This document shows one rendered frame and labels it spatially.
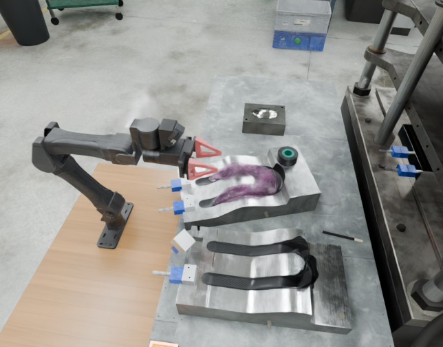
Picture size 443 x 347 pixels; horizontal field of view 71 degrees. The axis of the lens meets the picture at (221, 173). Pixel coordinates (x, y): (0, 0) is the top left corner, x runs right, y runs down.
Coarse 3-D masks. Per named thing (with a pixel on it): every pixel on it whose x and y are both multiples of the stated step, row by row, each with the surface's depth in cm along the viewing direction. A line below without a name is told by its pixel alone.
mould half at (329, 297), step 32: (192, 256) 98; (224, 256) 99; (288, 256) 94; (320, 256) 101; (192, 288) 91; (224, 288) 92; (288, 288) 87; (320, 288) 94; (256, 320) 91; (288, 320) 88; (320, 320) 88
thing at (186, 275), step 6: (186, 264) 93; (174, 270) 94; (180, 270) 94; (186, 270) 92; (192, 270) 92; (174, 276) 92; (180, 276) 92; (186, 276) 91; (192, 276) 91; (174, 282) 93; (180, 282) 92; (186, 282) 91; (192, 282) 91
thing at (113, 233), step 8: (128, 208) 121; (120, 216) 112; (128, 216) 118; (112, 224) 111; (120, 224) 114; (104, 232) 113; (112, 232) 113; (120, 232) 113; (104, 240) 111; (112, 240) 111; (104, 248) 110; (112, 248) 109
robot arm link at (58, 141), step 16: (48, 128) 86; (32, 144) 83; (48, 144) 84; (64, 144) 84; (80, 144) 83; (96, 144) 83; (112, 144) 83; (128, 144) 83; (32, 160) 88; (48, 160) 87; (112, 160) 85
